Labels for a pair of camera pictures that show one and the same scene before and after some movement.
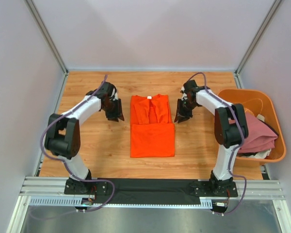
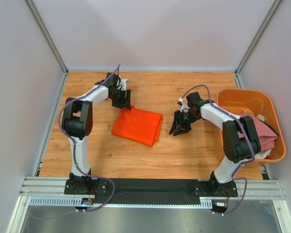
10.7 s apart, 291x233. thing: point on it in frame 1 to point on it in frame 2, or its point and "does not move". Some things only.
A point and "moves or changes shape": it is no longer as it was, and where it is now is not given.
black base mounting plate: x=149 y=191 does not move
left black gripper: x=118 y=113 to x=124 y=103
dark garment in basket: x=274 y=130 does not move
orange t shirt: x=152 y=132 moves or changes shape
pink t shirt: x=261 y=137 does not move
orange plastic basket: x=259 y=102 does not move
